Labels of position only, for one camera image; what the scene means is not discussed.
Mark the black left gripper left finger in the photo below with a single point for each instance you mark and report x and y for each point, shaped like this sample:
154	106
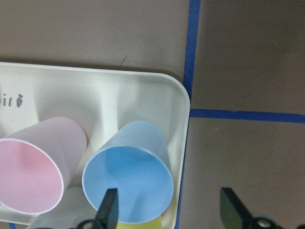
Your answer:
108	212

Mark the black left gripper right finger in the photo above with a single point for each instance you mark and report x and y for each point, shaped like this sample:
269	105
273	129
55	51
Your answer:
233	213

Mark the yellow plastic cup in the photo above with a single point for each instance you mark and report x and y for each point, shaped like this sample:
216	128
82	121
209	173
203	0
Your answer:
143	224

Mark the blue plastic cup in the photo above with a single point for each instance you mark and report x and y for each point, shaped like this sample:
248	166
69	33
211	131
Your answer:
135	161

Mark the pink plastic cup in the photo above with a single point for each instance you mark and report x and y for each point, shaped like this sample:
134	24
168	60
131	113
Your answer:
38	163

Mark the cream plastic tray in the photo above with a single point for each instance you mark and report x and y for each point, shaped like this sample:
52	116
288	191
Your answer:
101	102

